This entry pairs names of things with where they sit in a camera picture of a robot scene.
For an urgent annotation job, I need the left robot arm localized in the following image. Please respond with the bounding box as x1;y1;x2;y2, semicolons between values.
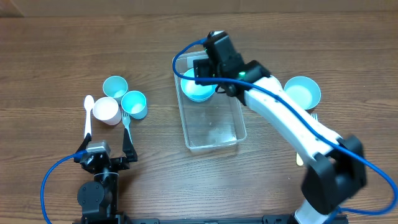
74;129;138;224

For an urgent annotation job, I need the white spoon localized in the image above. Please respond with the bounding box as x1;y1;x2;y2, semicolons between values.
83;95;95;137

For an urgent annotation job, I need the clear plastic container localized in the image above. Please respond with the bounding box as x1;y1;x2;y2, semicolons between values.
172;51;248;152

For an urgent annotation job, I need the green fork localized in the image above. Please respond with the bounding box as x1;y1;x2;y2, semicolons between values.
121;110;133;144

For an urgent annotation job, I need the pink cup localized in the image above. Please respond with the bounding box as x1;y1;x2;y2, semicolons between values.
93;97;121;126

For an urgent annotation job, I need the light green bowl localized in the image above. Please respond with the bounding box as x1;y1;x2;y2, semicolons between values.
284;76;322;110

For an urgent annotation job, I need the white bowl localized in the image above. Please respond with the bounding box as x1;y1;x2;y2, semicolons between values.
270;75;282;89

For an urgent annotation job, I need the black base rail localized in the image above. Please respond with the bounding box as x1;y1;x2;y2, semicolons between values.
73;213;349;224

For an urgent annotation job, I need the blue bowl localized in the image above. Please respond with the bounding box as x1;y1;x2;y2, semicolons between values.
180;78;216;102

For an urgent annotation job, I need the yellow fork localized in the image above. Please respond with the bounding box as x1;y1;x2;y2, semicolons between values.
296;153;303;166

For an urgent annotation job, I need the left blue cable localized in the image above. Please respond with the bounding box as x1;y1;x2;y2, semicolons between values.
40;149;88;224

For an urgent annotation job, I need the right blue cable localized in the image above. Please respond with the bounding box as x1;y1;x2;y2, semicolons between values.
172;37;398;224

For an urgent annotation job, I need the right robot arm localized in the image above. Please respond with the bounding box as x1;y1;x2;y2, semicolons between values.
193;54;367;223

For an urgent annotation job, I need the light blue fork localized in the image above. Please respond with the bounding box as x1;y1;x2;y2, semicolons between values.
311;113;318;120

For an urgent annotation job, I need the blue cup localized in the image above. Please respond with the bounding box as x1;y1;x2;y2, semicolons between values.
121;90;148;119

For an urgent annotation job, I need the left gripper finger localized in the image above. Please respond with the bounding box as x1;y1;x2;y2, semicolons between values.
123;128;138;162
73;133;92;162

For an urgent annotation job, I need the blue cable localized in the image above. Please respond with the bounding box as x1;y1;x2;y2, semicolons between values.
40;149;88;224
172;37;398;224

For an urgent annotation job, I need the green cup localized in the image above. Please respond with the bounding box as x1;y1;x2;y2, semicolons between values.
103;76;129;104

